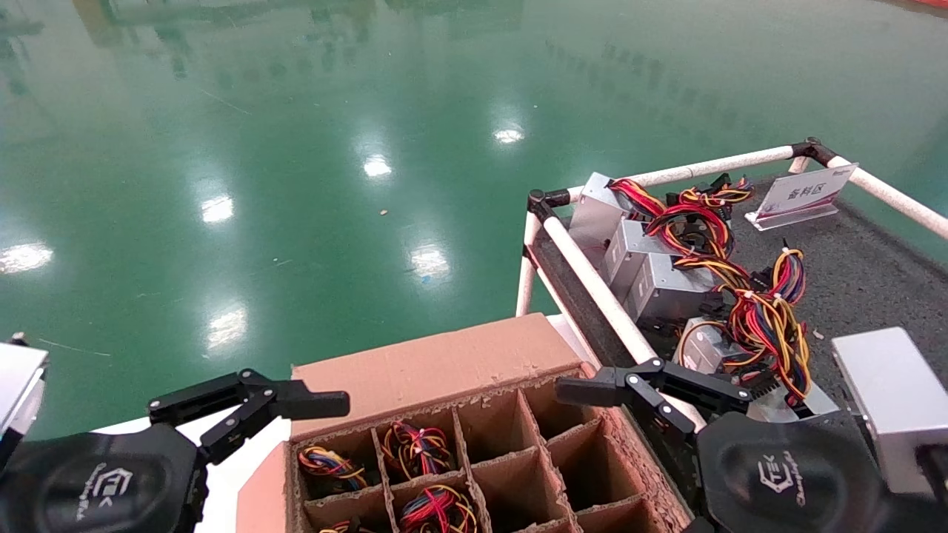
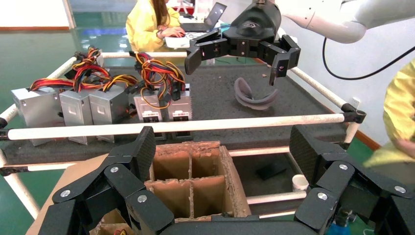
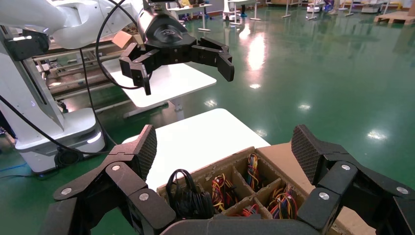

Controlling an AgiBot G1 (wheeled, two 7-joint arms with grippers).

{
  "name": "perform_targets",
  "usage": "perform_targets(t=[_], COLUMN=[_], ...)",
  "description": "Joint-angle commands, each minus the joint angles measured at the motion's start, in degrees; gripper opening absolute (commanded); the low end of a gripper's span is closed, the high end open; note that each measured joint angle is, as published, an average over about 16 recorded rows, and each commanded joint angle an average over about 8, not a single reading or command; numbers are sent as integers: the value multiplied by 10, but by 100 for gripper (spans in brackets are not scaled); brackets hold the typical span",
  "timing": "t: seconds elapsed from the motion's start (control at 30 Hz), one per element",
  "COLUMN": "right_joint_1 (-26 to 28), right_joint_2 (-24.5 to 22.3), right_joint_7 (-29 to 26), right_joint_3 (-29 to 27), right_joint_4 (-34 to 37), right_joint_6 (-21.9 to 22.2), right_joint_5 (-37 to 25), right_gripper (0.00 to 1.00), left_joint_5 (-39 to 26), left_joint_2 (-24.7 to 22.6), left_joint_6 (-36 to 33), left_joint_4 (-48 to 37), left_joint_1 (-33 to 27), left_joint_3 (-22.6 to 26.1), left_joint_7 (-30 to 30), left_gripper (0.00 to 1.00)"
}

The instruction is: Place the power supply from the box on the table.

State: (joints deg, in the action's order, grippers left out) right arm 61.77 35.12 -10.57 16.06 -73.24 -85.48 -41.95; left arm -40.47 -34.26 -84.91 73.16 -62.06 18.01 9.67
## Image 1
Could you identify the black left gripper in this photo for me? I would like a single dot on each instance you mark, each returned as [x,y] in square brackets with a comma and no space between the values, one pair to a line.
[96,481]

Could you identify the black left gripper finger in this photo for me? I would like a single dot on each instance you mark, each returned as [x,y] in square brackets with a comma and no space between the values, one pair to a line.
[311,403]

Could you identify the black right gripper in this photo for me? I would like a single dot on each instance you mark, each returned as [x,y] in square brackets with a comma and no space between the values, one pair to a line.
[785,474]

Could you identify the brown cardboard box with dividers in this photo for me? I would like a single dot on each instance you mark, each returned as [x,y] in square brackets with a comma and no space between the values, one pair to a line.
[429,363]

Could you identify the white acrylic label sign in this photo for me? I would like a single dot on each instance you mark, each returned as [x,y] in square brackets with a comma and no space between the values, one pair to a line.
[803,194]

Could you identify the dark grey foam cart mat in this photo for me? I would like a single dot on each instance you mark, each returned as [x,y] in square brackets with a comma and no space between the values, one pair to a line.
[866,289]

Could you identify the white pipe cart frame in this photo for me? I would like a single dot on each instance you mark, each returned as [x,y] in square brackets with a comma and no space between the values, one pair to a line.
[592,277]

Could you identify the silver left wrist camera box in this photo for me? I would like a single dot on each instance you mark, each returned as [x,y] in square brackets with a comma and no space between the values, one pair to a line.
[18,385]

